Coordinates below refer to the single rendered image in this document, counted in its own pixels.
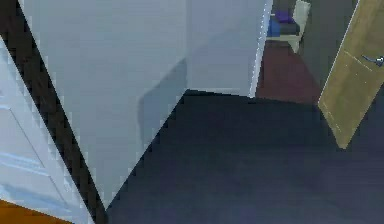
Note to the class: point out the tan wooden room door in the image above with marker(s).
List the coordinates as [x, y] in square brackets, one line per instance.
[356, 76]

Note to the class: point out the white panelled room door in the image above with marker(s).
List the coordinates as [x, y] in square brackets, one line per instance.
[23, 156]

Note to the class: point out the purple cushion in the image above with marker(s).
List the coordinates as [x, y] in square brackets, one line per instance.
[284, 16]

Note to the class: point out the pale cream chair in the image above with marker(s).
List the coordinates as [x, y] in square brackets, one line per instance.
[300, 23]

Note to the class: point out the blue box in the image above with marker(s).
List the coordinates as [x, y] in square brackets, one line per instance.
[274, 28]

